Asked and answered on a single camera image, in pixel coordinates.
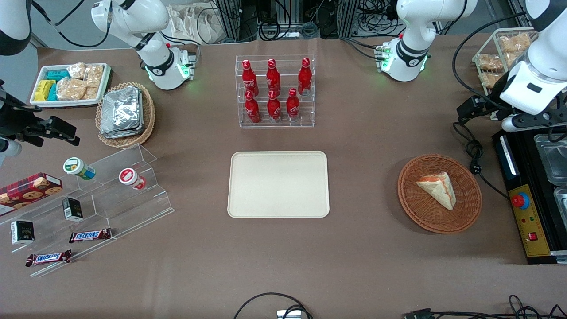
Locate triangular sandwich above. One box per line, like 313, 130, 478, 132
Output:
416, 171, 457, 211

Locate red cookie box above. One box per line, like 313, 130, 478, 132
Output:
0, 172, 63, 217

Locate black base cables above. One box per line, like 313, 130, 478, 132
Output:
340, 37, 387, 61

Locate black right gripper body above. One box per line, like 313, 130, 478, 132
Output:
0, 98, 51, 148

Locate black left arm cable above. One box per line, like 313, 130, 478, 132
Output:
452, 12, 528, 111

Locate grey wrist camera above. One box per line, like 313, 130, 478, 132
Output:
502, 116, 532, 133
0, 138, 21, 167

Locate white wire rack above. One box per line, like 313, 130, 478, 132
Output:
472, 27, 545, 121

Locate clear acrylic step display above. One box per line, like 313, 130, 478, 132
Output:
0, 144, 175, 278

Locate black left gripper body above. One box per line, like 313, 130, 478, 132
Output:
487, 105, 567, 132

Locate Snickers chocolate bar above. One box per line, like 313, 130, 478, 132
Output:
69, 228, 113, 244
25, 249, 72, 267

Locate red cola bottle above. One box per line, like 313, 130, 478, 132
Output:
245, 90, 262, 124
241, 60, 259, 97
266, 58, 281, 96
298, 58, 313, 96
286, 88, 301, 122
267, 90, 282, 123

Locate beige plastic tray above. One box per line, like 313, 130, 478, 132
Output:
227, 151, 330, 219

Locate small black carton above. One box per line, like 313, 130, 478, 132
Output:
62, 197, 84, 222
10, 220, 35, 245

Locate green lid yoghurt cup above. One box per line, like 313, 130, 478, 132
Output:
62, 157, 96, 181

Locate black looped cable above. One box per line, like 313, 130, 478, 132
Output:
233, 292, 313, 319

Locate yellow snack packet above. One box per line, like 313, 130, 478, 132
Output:
34, 80, 56, 101

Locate black power cable with plug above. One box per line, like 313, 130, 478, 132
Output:
452, 122, 510, 199

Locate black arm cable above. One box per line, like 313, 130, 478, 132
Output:
452, 12, 528, 111
31, 0, 113, 48

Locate white rectangular snack tray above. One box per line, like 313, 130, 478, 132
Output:
30, 63, 112, 108

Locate red lid yoghurt cup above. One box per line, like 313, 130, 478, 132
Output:
118, 167, 147, 191

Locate bagged fried snack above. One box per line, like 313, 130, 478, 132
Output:
498, 33, 532, 54
504, 52, 528, 68
478, 54, 503, 71
480, 72, 505, 88

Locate black food warmer appliance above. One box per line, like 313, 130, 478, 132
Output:
492, 126, 567, 265

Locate round brown wicker basket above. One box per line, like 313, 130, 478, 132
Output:
397, 153, 482, 234

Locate white plastic bag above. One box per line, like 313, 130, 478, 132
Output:
166, 4, 226, 45

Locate black cable bundle with connector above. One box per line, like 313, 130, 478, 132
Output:
404, 294, 567, 319

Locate steel food pan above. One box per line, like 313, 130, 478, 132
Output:
534, 132, 567, 186
554, 186, 567, 229

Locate clear acrylic bottle rack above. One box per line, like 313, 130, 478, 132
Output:
235, 54, 316, 129

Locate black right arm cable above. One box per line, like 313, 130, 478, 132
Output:
31, 0, 113, 48

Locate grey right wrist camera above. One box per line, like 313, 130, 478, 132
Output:
0, 138, 21, 167

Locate stack of foil containers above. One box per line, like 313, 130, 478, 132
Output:
100, 86, 144, 139

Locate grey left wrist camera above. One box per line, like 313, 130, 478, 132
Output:
502, 116, 532, 133

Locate light wicker basket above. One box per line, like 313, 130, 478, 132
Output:
95, 82, 156, 149

